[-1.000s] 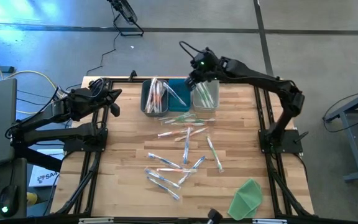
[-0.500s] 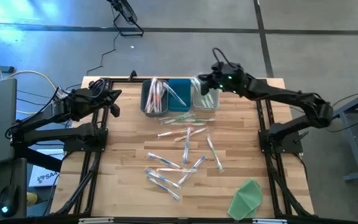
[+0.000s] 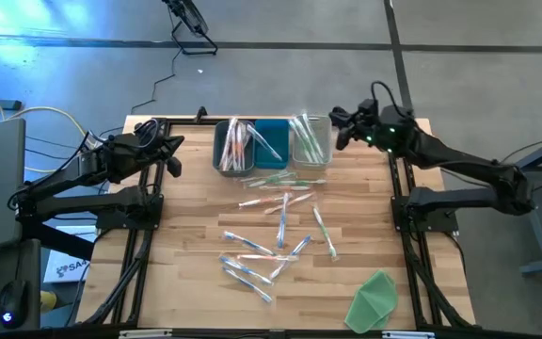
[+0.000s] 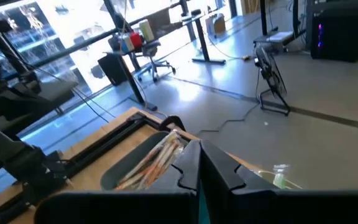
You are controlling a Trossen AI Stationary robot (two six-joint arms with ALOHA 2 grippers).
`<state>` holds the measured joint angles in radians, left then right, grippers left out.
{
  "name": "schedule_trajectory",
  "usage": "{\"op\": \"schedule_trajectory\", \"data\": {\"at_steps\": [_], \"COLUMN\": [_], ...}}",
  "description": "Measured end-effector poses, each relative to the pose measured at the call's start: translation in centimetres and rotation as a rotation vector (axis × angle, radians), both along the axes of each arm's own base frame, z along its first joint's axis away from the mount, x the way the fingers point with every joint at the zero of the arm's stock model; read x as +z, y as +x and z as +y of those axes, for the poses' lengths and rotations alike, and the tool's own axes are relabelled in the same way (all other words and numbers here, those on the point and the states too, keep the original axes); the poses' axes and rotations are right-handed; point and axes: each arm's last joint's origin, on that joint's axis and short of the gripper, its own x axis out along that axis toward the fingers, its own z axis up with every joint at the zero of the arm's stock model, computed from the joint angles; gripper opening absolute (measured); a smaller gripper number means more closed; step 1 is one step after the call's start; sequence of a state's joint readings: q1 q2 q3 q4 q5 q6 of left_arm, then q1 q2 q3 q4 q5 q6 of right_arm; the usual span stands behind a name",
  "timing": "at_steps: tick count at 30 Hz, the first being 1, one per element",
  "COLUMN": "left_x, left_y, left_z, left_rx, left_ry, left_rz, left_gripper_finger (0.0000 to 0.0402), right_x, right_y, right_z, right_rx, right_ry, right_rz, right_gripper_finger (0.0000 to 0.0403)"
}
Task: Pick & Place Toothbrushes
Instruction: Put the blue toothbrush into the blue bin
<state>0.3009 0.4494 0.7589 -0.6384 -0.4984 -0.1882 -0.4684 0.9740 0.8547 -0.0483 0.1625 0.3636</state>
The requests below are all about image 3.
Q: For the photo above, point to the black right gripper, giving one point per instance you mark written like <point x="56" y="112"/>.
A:
<point x="388" y="129"/>

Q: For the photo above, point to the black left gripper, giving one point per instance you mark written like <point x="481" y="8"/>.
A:
<point x="134" y="153"/>

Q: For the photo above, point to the blue toothbrush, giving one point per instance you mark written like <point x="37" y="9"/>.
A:
<point x="264" y="141"/>
<point x="245" y="269"/>
<point x="247" y="242"/>
<point x="282" y="221"/>
<point x="247" y="284"/>
<point x="292" y="256"/>

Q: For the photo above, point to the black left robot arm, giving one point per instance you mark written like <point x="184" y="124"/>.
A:
<point x="78" y="188"/>

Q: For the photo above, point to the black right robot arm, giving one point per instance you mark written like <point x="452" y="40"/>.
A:
<point x="464" y="165"/>

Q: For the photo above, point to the light grey plastic bin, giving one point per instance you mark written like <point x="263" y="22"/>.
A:
<point x="327" y="141"/>

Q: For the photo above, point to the dark grey plastic bin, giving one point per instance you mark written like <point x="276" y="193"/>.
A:
<point x="216" y="150"/>

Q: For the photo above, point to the teal plastic bin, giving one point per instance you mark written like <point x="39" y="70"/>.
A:
<point x="275" y="132"/>

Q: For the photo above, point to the black floor fan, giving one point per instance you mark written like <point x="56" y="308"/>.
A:
<point x="188" y="19"/>

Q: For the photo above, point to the black diagonal desk leg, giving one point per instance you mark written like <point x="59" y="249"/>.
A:
<point x="57" y="240"/>

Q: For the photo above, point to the white printed cardboard box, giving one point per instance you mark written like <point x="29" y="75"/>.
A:
<point x="66" y="266"/>

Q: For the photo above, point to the dark computer desk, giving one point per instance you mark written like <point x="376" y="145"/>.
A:
<point x="21" y="254"/>

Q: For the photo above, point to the small yellow object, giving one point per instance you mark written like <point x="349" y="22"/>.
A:
<point x="47" y="300"/>

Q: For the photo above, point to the black computer mouse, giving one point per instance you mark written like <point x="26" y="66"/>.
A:
<point x="12" y="303"/>

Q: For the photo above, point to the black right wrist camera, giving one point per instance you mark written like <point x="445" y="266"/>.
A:
<point x="367" y="107"/>

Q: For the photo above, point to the silver metal bracket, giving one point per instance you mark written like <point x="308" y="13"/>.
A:
<point x="145" y="334"/>
<point x="407" y="334"/>

